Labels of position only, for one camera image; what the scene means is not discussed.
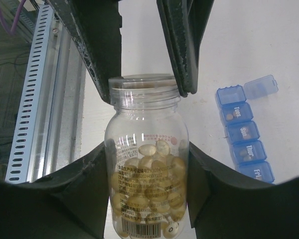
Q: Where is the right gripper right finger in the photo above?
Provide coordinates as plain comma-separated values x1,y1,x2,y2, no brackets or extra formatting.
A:
188,144,299,239

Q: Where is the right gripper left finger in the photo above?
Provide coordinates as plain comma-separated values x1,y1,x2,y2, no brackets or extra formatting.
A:
0,144,107,239

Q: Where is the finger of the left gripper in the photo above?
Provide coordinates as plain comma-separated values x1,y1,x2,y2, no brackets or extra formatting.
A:
156,0,214,97
48,0,122,103

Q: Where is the blue weekly pill organizer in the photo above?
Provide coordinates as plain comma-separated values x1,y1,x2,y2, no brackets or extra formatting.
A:
215,75,278,184

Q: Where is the amber pill bottle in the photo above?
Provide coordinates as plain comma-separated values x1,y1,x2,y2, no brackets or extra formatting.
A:
104,74,189,239

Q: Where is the aluminium mounting rail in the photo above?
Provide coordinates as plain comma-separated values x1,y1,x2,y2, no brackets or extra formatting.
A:
26,17,86,182

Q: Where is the slotted grey cable duct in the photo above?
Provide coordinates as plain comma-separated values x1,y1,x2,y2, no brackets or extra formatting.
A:
5,4,53,184

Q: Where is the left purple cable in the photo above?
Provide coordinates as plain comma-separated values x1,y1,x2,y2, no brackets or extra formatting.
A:
0,0,25,34

